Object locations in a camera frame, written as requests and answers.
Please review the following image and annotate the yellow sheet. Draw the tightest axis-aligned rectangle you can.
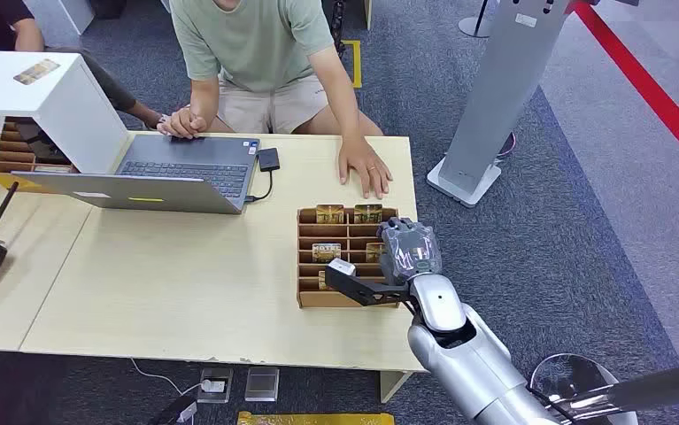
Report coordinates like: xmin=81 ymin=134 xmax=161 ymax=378
xmin=236 ymin=411 xmax=397 ymax=425

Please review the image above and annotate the white cabinet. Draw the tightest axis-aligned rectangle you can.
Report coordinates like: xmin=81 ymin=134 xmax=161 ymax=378
xmin=20 ymin=0 xmax=96 ymax=50

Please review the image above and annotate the gold hotel card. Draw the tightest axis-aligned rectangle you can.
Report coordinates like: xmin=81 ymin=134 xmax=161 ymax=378
xmin=311 ymin=243 xmax=343 ymax=264

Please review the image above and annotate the chrome stanchion with pole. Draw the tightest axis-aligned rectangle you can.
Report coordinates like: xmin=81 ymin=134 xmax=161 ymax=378
xmin=528 ymin=352 xmax=679 ymax=425

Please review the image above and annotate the yellow floor tape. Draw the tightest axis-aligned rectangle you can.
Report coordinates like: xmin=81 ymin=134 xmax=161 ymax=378
xmin=340 ymin=39 xmax=364 ymax=90

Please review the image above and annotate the person's hand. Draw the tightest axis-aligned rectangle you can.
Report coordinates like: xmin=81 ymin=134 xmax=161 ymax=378
xmin=337 ymin=136 xmax=395 ymax=201
xmin=156 ymin=105 xmax=210 ymax=141

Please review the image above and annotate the person's left hand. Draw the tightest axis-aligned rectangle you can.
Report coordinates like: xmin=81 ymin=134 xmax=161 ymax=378
xmin=337 ymin=136 xmax=395 ymax=201

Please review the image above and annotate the red floor tape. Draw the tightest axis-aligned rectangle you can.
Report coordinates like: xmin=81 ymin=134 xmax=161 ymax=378
xmin=567 ymin=0 xmax=679 ymax=184

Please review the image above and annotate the table leg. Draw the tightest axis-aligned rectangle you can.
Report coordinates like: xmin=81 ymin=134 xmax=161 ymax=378
xmin=379 ymin=369 xmax=414 ymax=405

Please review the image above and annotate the grey laptop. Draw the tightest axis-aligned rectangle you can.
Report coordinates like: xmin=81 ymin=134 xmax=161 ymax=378
xmin=10 ymin=133 xmax=262 ymax=216

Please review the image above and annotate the wooden card organizer tray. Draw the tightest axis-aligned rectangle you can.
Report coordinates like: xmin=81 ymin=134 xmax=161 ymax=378
xmin=296 ymin=205 xmax=401 ymax=310
xmin=0 ymin=116 xmax=80 ymax=176

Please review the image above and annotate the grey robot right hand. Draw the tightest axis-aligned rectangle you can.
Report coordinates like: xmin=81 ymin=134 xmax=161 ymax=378
xmin=378 ymin=217 xmax=444 ymax=286

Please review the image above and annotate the white box shelf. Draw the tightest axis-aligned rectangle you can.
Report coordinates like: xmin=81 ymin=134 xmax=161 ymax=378
xmin=0 ymin=50 xmax=131 ymax=175

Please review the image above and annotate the pale wrist camera, black bracket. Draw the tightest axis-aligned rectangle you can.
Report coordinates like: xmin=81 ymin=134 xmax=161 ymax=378
xmin=323 ymin=258 xmax=412 ymax=309

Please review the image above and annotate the metal stanchion base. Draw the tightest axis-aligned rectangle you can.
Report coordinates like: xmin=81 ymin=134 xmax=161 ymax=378
xmin=457 ymin=0 xmax=494 ymax=40

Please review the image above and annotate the grey floor kiosk stand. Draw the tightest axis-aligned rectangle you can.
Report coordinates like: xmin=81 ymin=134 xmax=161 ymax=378
xmin=426 ymin=0 xmax=576 ymax=209

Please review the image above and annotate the white plug with cable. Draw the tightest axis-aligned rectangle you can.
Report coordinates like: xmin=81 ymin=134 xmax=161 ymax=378
xmin=130 ymin=358 xmax=227 ymax=398

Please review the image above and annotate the black hub cable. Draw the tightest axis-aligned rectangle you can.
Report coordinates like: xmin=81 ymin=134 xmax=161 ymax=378
xmin=243 ymin=170 xmax=275 ymax=205

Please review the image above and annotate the person's right hand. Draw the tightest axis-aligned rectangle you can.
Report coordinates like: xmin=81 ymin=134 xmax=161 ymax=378
xmin=156 ymin=105 xmax=210 ymax=141

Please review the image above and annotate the floor socket plate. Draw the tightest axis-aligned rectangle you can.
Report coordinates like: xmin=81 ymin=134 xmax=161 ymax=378
xmin=243 ymin=367 xmax=281 ymax=404
xmin=197 ymin=367 xmax=235 ymax=406

